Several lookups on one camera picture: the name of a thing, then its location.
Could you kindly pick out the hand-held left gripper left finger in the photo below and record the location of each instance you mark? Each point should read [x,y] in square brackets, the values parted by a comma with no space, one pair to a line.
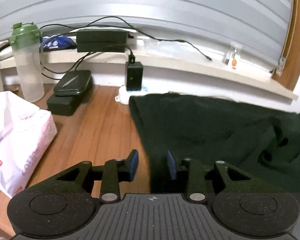
[133,165]

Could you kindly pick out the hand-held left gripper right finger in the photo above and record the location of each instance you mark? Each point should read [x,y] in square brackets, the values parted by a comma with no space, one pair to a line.
[171,165]

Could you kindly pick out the black sweatshirt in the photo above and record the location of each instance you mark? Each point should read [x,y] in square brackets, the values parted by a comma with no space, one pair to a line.
[202,130]

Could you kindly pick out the white power strip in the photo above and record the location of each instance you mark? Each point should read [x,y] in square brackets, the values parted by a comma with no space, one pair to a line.
[123,96]

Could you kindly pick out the black charger cube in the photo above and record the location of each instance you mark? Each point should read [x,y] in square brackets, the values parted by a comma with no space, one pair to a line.
[133,77]

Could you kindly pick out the black box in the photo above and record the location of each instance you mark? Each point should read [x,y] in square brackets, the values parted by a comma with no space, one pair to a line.
[62,105]

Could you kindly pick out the clear plastic bag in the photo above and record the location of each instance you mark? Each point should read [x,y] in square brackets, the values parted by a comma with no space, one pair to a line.
[165,47]

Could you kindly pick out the glass jar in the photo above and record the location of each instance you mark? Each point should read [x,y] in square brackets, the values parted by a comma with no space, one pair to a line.
[233,61]

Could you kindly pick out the pink white tissue pack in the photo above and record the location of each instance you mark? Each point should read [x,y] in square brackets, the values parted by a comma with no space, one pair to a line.
[15,135]

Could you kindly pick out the black power adapter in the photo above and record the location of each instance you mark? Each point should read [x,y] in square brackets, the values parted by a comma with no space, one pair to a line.
[102,40]

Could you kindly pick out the green lid shaker bottle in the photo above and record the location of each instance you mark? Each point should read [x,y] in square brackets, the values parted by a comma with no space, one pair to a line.
[30,67]

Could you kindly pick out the blue packet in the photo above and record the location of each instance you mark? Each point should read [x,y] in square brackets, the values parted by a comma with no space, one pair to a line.
[57,42]

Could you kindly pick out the window blind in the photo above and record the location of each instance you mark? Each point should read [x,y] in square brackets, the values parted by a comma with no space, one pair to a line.
[140,5]

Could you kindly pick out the wooden window frame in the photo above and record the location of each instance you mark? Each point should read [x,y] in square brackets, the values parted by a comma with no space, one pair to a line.
[297,30]

